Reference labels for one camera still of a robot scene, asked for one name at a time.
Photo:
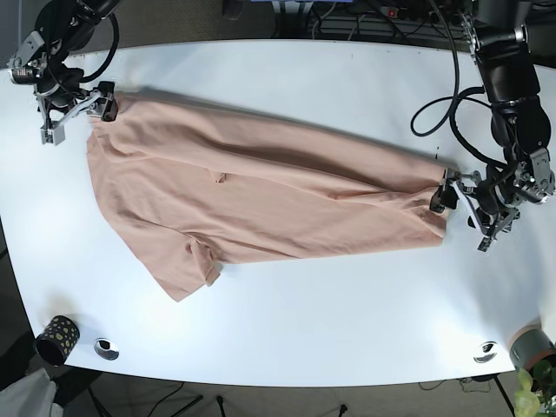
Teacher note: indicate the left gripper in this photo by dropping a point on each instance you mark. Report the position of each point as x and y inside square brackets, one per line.
[487, 213]

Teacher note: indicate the grey plant pot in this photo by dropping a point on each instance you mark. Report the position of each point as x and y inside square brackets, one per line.
[529, 346]

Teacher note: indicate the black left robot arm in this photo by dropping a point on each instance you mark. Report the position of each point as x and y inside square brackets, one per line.
[497, 36]

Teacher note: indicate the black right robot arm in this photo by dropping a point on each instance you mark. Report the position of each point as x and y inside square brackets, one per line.
[63, 27]

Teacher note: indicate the silver table grommet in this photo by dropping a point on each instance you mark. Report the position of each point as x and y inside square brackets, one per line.
[106, 349]
[486, 352]

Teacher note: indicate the salmon pink T-shirt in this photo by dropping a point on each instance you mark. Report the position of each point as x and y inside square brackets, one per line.
[190, 189]

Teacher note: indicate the black dotted cup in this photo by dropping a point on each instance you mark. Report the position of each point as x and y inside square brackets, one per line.
[57, 340]

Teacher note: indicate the left silver table grommet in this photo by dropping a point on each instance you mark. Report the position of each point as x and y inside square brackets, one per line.
[106, 349]

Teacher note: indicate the green potted plant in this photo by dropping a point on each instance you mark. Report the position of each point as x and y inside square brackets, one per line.
[536, 396]

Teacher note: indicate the right silver table grommet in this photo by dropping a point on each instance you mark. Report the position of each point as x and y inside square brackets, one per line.
[486, 352]

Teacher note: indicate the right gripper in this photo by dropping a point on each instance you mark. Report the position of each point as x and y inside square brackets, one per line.
[74, 117]

